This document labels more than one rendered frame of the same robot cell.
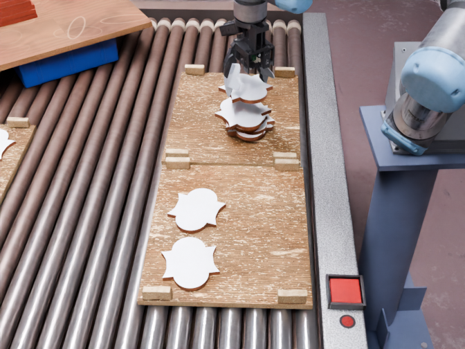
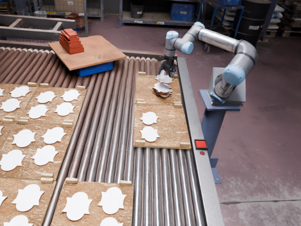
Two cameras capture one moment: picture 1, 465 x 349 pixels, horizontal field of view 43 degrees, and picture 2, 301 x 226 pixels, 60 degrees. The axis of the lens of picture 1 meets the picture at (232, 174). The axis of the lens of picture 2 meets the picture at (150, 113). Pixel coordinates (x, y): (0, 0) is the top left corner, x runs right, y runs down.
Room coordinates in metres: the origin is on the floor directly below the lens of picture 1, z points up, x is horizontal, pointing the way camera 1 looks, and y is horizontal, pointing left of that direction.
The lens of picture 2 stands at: (-0.39, 0.26, 2.05)
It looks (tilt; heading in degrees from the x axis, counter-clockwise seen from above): 38 degrees down; 352
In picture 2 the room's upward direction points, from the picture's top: 6 degrees clockwise
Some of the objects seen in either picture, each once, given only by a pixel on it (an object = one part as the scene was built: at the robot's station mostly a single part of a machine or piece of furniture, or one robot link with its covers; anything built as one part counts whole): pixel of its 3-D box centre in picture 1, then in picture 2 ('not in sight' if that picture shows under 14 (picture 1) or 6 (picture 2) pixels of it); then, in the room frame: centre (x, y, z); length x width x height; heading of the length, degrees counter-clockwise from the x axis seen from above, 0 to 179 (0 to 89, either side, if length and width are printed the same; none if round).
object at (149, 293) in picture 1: (157, 293); (140, 142); (0.72, 0.15, 0.95); 0.06 x 0.02 x 0.03; 87
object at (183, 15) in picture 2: not in sight; (182, 10); (5.50, -1.00, 0.32); 0.50 x 0.41 x 0.37; 88
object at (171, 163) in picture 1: (178, 163); (140, 103); (1.11, 0.13, 0.95); 0.06 x 0.02 x 0.03; 87
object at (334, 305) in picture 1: (344, 291); (200, 144); (0.73, -0.23, 0.92); 0.08 x 0.08 x 0.02; 86
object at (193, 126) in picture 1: (235, 116); (157, 89); (1.32, -0.01, 0.93); 0.41 x 0.35 x 0.02; 176
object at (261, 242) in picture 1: (228, 228); (160, 124); (0.91, 0.01, 0.93); 0.41 x 0.35 x 0.02; 177
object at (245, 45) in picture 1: (252, 41); (169, 63); (1.22, -0.05, 1.22); 0.09 x 0.08 x 0.12; 29
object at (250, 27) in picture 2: not in sight; (248, 22); (4.58, -2.15, 0.44); 0.59 x 0.59 x 0.88
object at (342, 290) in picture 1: (344, 292); (200, 144); (0.73, -0.23, 0.92); 0.06 x 0.06 x 0.01; 86
